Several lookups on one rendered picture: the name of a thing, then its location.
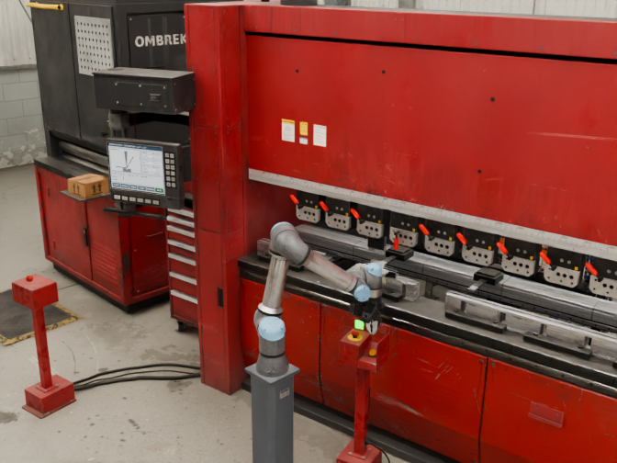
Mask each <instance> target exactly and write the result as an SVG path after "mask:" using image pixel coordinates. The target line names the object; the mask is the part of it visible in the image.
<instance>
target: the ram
mask: <svg viewBox="0 0 617 463"><path fill-rule="evenodd" d="M246 53H247V105H248V155H249V168H250V169H254V170H258V171H263V172H267V173H271V174H276V175H283V176H288V177H293V178H296V179H301V180H306V181H309V182H314V183H319V184H323V185H327V186H336V187H339V188H344V189H349V190H352V191H357V192H362V193H366V194H370V195H375V196H379V197H383V198H392V199H395V200H400V201H405V202H409V203H413V204H418V205H422V206H426V207H431V208H435V209H443V210H447V211H452V212H456V213H460V214H465V215H469V216H474V217H478V218H482V219H487V220H494V221H499V222H503V223H508V224H512V225H516V226H521V227H525V228H529V229H534V230H538V231H542V232H551V233H555V234H559V235H564V236H568V237H572V238H577V239H581V240H585V241H590V242H595V243H602V244H607V245H610V246H615V247H617V62H599V61H587V60H575V59H564V58H552V57H540V56H528V55H516V54H504V53H493V52H481V51H458V50H446V49H435V48H423V47H411V46H399V45H386V44H374V43H363V42H351V41H339V40H316V39H304V38H293V37H281V36H269V35H257V34H254V35H246ZM282 119H288V120H294V121H295V142H293V141H284V140H282ZM300 122H307V123H308V136H307V135H302V134H300ZM313 124H318V125H323V126H327V136H326V147H321V146H316V145H313ZM300 137H304V138H308V144H305V143H300ZM249 179H252V180H257V181H261V182H265V183H269V184H274V185H278V186H285V187H290V188H294V189H298V190H302V191H307V192H310V193H315V194H319V195H323V196H327V197H331V198H338V199H343V200H347V201H352V202H355V203H360V204H364V205H368V206H372V207H377V208H381V209H388V210H392V211H396V212H400V213H405V214H409V215H413V216H417V217H422V218H425V219H430V220H438V221H441V222H446V223H450V224H453V225H458V226H462V227H467V228H470V229H475V230H479V231H483V232H491V233H495V234H499V235H503V236H508V237H511V238H515V239H520V240H524V241H528V242H532V243H539V244H544V245H548V246H553V247H556V248H561V249H565V250H569V251H573V252H578V253H582V254H589V255H593V256H598V257H601V258H606V259H610V260H614V261H617V254H611V253H607V252H603V251H599V250H594V249H590V248H586V247H581V246H577V245H573V244H569V243H561V242H557V241H552V240H548V239H544V238H540V237H535V236H532V235H527V234H522V233H518V232H514V231H506V230H502V229H498V228H493V227H489V226H485V225H481V224H476V223H473V222H468V221H463V220H456V219H452V218H447V217H444V216H439V215H434V214H431V213H426V212H422V211H417V210H414V209H405V208H402V207H397V206H393V205H388V204H385V203H380V202H376V201H372V200H367V199H363V198H356V197H351V196H347V195H343V194H338V193H334V192H330V191H326V190H321V189H317V188H313V187H308V186H301V185H297V184H292V183H288V182H284V181H279V180H275V179H271V178H267V177H262V176H258V175H250V174H249Z"/></svg>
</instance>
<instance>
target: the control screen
mask: <svg viewBox="0 0 617 463"><path fill-rule="evenodd" d="M108 151H109V162H110V174H111V185H112V187H117V188H125V189H131V190H139V191H146V192H152V193H160V194H164V182H163V151H162V148H157V147H149V146H139V145H131V144H123V143H114V142H109V143H108ZM122 175H124V176H125V177H126V180H124V179H121V176H122Z"/></svg>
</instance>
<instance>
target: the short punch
mask: <svg viewBox="0 0 617 463"><path fill-rule="evenodd" d="M386 244H387V237H384V238H379V239H377V238H373V237H369V236H368V243H367V247H368V250H369V251H373V252H377V253H381V254H385V250H386Z"/></svg>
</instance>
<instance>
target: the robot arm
mask: <svg viewBox="0 0 617 463"><path fill-rule="evenodd" d="M270 237H271V243H270V248H269V252H270V254H271V255H272V256H271V262H270V266H269V271H268V276H267V280H266V285H265V290H264V298H263V302H262V303H260V304H259V305H258V310H257V311H256V312H255V314H254V325H255V327H256V330H257V333H258V336H259V356H258V359H257V362H256V365H255V369H256V372H257V373H258V374H260V375H261V376H264V377H268V378H275V377H280V376H283V375H285V374H286V373H287V372H288V370H289V363H288V361H287V358H286V327H285V323H284V322H283V321H282V320H281V319H282V314H283V308H282V307H281V302H282V298H283V293H284V288H285V283H286V275H287V271H288V267H289V262H290V261H291V262H293V263H295V264H297V265H299V266H301V265H303V266H305V267H306V268H308V269H310V270H311V271H313V272H315V273H316V274H318V275H320V276H321V277H324V278H325V279H327V280H329V281H330V282H331V283H333V284H334V285H336V286H338V287H339V288H342V289H343V290H345V291H347V292H349V293H350V294H352V295H354V297H355V298H356V299H357V300H358V301H362V302H363V301H367V300H368V299H369V301H368V302H367V304H366V306H365V310H364V312H363V314H362V316H361V321H362V322H364V323H365V326H366V328H367V330H368V331H369V332H370V333H371V334H372V335H374V334H375V333H376V331H377V330H378V328H379V325H380V323H381V322H382V318H381V314H384V313H385V303H383V302H382V276H383V272H382V266H381V265H380V264H377V263H371V264H368V265H367V266H366V269H364V270H356V271H348V272H346V271H344V270H343V269H341V268H340V267H338V266H337V265H335V264H333V263H332V262H330V261H328V260H327V259H325V258H324V257H322V256H320V255H319V254H316V253H315V252H313V251H312V250H311V247H310V246H308V245H307V244H305V243H304V242H303V241H302V240H301V239H300V237H299V235H298V234H297V230H296V228H295V227H294V226H293V225H292V224H290V223H288V222H279V223H277V224H276V225H275V226H274V227H273V228H272V230H271V233H270ZM382 304H383V305H382ZM383 308H384V311H382V309H383ZM372 319H374V321H373V320H372ZM372 325H373V330H372Z"/></svg>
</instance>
